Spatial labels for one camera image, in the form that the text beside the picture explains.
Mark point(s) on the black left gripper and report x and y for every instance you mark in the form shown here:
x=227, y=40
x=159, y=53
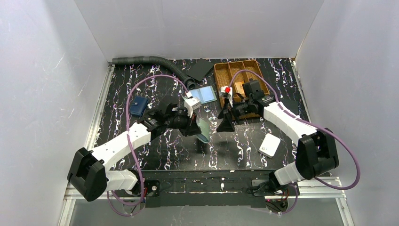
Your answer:
x=192, y=125

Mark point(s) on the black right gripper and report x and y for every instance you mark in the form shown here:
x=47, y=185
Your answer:
x=229, y=110

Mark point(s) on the mint green card holder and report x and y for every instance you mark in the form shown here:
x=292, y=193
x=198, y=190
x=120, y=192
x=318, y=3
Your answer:
x=204, y=135

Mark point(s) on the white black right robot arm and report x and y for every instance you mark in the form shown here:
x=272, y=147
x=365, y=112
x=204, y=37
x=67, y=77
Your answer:
x=316, y=149

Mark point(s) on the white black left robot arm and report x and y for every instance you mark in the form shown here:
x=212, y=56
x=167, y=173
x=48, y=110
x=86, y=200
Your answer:
x=90, y=171

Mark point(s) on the open mint card holder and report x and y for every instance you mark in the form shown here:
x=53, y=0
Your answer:
x=204, y=94

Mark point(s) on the orange card in tray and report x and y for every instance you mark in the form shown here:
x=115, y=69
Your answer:
x=238, y=88

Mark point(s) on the wicker divided tray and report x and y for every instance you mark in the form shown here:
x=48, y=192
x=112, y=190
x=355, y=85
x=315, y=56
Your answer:
x=224, y=73

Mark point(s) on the white rectangular box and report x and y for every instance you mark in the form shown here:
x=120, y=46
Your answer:
x=269, y=145

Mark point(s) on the navy blue wallet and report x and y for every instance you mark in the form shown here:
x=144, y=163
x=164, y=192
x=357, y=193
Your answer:
x=138, y=106

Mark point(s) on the black flat pad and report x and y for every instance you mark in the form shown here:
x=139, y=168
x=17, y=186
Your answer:
x=200, y=69

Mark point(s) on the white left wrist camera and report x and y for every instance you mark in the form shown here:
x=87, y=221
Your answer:
x=191, y=103

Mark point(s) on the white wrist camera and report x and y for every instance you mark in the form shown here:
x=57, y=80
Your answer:
x=191, y=103
x=227, y=95

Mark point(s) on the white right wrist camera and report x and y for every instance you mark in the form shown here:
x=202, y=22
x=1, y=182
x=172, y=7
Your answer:
x=227, y=95

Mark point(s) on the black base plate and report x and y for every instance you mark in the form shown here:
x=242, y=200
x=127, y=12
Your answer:
x=167, y=188

